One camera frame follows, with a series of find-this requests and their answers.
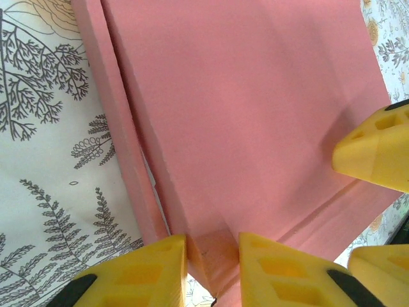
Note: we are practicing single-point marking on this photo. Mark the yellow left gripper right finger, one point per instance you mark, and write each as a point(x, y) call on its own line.
point(287, 275)

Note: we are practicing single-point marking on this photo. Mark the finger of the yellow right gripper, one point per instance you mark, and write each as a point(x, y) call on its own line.
point(374, 150)
point(380, 278)

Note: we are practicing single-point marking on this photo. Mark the pink and white paper box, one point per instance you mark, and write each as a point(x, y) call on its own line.
point(239, 112)

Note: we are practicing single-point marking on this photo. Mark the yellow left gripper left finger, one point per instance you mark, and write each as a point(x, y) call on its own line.
point(137, 275)

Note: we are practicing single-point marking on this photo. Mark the floral print tablecloth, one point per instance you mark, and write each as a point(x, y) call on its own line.
point(38, 166)

